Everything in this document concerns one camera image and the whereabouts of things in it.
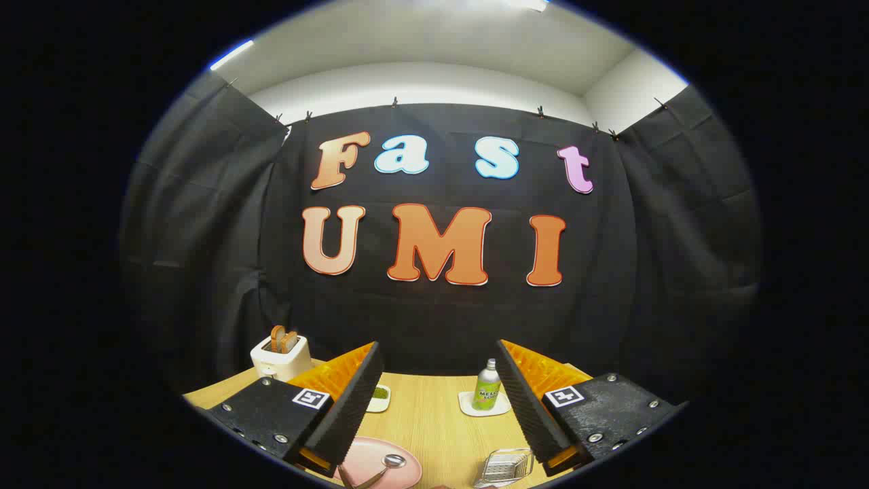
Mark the metal spoon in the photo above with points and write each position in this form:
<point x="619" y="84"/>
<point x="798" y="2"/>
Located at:
<point x="394" y="461"/>

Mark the white toaster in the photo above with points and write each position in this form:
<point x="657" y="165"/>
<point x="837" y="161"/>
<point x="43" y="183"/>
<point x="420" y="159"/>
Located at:
<point x="288" y="363"/>

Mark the brown toast slice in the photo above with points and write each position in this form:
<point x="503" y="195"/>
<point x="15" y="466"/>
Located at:
<point x="289" y="341"/>
<point x="277" y="337"/>

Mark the white square coaster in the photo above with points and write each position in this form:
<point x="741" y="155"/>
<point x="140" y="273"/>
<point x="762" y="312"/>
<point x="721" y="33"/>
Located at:
<point x="465" y="403"/>

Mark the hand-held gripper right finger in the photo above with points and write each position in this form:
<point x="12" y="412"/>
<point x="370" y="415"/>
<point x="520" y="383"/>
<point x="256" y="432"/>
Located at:
<point x="529" y="407"/>

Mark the pink plate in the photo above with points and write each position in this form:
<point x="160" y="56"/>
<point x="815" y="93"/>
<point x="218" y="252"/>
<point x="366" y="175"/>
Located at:
<point x="366" y="462"/>

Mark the green soda bottle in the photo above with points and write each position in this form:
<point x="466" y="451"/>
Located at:
<point x="486" y="394"/>

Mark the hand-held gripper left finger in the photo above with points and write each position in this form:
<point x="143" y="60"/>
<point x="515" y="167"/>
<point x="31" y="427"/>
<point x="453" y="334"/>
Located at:
<point x="353" y="407"/>

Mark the white divided snack dish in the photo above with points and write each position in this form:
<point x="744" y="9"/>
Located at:
<point x="377" y="405"/>

